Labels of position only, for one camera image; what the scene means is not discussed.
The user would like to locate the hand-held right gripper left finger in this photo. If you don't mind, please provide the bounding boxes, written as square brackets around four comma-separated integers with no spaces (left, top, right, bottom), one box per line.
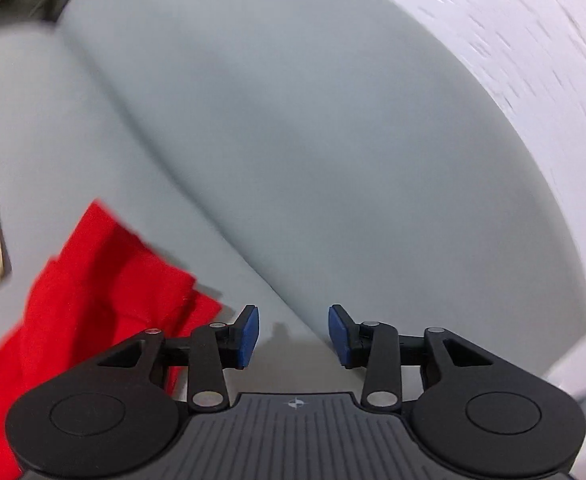
[97,304,261,414]

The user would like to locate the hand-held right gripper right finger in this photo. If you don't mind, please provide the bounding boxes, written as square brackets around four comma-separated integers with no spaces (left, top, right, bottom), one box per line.
[328,304,494,415]

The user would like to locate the red pants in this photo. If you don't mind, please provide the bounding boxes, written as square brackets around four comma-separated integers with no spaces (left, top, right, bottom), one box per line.
[0,200,224,480]

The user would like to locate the grey sofa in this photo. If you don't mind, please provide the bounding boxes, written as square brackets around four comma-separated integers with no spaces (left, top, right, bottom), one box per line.
[0,0,586,480]

